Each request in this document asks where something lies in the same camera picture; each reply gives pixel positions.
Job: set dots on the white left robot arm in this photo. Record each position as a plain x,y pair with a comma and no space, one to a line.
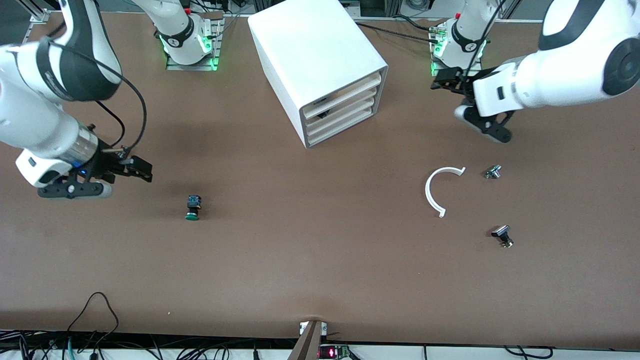
560,75

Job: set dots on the aluminium frame profile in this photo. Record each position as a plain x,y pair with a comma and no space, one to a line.
40,19

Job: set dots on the white post bracket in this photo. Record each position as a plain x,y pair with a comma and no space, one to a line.
325,328

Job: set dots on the grey camera post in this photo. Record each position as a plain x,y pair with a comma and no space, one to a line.
307,345

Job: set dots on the beige cabinet drawer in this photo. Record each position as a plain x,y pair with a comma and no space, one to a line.
350,91

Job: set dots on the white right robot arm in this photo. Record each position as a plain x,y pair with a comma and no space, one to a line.
30,120

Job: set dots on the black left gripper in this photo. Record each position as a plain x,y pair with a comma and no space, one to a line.
460,83

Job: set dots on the red LED display board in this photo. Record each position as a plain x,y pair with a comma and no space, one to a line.
330,353

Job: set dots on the green push button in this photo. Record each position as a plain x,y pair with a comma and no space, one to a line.
193,202

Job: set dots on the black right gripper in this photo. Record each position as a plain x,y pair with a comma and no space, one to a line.
110,158

